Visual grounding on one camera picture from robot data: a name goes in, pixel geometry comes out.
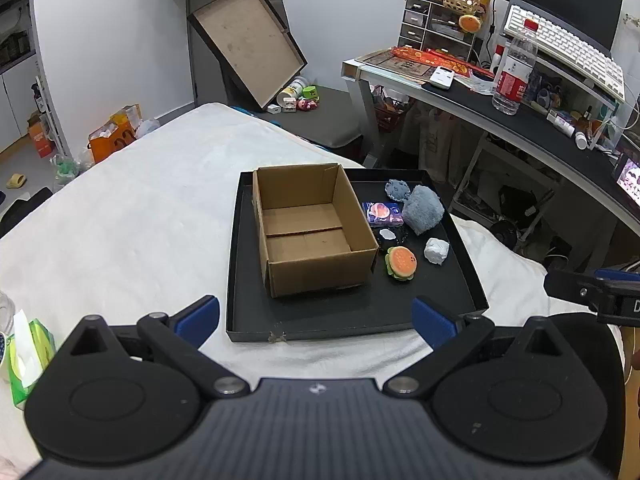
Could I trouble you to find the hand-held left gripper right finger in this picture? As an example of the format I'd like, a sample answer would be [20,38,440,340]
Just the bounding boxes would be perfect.
[382,296,585,401]

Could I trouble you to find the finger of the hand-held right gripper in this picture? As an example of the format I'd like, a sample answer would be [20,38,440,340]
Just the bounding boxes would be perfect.
[544,268,640,311]

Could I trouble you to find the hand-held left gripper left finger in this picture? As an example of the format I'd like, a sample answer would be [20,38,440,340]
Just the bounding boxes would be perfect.
[56,295,252,401]

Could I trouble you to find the hamburger plush toy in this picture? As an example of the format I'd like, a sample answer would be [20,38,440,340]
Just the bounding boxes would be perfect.
[384,246,417,283]

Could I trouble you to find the white soft ball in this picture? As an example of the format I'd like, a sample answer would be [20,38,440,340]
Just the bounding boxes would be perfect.
[424,238,451,265]

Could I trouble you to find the black shallow tray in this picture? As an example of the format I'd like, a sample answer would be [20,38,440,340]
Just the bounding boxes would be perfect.
[226,169,489,344]

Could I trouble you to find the black plush with white patch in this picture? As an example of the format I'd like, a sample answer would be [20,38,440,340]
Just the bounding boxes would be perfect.
[377,225,412,251]

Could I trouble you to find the grey fluffy plush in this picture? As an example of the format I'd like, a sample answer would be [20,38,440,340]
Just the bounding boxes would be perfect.
[402,184,446,236]

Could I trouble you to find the brown cardboard box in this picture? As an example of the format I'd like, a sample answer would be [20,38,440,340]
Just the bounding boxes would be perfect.
[251,162,380,299]

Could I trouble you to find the black small fan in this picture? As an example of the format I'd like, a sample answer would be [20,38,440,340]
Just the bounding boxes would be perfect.
[490,220,522,249]

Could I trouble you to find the blue snack packet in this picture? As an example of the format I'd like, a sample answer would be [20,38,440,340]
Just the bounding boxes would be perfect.
[361,201,406,225]

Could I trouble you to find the small display screen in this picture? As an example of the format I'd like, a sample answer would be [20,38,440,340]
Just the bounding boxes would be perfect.
[612,135,640,202]

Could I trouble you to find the blue denim plush toy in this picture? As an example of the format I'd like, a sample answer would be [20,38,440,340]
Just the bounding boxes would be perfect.
[384,178,412,204]

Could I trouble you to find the black curved desk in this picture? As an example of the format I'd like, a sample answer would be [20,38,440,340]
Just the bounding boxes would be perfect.
[342,47,640,261]

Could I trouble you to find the white metal rack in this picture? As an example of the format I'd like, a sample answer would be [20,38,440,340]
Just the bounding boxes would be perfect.
[449,132,567,257]

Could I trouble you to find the green tissue pack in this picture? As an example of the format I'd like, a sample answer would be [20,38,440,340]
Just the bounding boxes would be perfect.
[10,310,57,407]

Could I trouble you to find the white tote bag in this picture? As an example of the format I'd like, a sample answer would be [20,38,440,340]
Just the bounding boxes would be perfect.
[417,105,464,184]

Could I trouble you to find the clear acrylic desk riser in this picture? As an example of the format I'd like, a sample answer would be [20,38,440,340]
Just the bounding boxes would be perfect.
[500,35,628,152]

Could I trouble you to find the orange paper bag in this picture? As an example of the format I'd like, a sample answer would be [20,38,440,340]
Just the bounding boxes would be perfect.
[88,105,142,164]

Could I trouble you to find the green plastic bag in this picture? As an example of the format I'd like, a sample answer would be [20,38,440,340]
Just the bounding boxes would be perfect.
[50,152,82,182]

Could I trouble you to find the red plastic basket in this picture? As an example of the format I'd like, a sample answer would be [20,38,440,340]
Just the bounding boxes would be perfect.
[372,87,417,134]

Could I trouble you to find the clear water bottle red label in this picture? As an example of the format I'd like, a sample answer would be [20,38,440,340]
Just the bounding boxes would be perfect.
[492,19,539,116]

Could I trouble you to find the orange cardboard box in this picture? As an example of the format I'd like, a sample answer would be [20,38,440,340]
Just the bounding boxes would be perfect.
[27,114,57,159]

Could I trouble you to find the white keyboard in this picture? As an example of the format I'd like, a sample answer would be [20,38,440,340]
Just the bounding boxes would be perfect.
[501,4,626,101]

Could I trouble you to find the white and green canister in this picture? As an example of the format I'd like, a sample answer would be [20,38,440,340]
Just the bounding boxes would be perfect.
[276,76,309,106]

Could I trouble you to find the white remote control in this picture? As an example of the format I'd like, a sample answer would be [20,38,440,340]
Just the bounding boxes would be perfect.
[429,65,457,90]

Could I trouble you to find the red paper envelopes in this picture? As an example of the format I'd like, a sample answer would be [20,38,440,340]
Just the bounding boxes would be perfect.
[390,46,496,81]

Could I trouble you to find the brown printed mat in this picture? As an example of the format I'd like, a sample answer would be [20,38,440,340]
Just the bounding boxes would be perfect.
[360,50,442,82]

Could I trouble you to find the large black box lid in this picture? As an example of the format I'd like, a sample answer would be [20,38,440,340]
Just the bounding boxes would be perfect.
[187,0,308,112]

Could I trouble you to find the grey drawer organiser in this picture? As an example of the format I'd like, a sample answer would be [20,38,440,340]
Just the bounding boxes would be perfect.
[397,0,484,59]

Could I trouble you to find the white cabinet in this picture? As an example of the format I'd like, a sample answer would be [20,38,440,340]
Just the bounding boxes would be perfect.
[0,0,67,157]

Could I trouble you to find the woven basket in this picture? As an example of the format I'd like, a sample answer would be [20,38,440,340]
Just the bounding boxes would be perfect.
[443,0,492,16]

